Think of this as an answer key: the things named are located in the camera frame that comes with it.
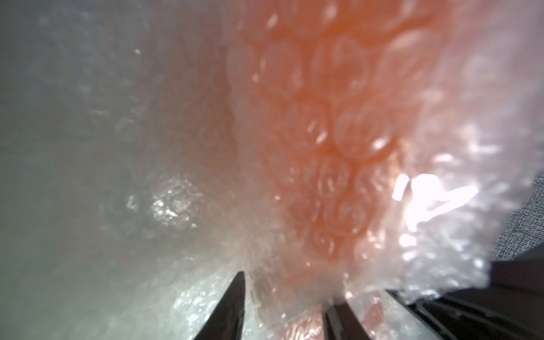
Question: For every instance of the bubble wrap sheet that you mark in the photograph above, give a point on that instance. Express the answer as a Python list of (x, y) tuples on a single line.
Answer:
[(139, 172)]

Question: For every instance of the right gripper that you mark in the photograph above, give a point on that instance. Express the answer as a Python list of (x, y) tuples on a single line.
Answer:
[(511, 307)]

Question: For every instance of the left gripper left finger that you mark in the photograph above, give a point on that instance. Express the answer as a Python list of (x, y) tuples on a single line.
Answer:
[(226, 322)]

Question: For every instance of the orange wine glass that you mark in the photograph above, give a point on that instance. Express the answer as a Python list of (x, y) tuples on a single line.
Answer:
[(384, 145)]

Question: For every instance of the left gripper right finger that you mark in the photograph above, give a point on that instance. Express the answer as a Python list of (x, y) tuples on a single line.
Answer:
[(340, 323)]

